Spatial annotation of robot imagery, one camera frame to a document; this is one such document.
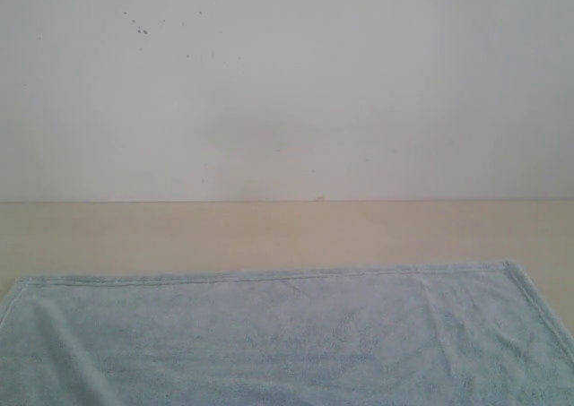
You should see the light blue fleece towel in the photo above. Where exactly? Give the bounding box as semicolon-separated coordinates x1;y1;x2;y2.
1;261;573;405

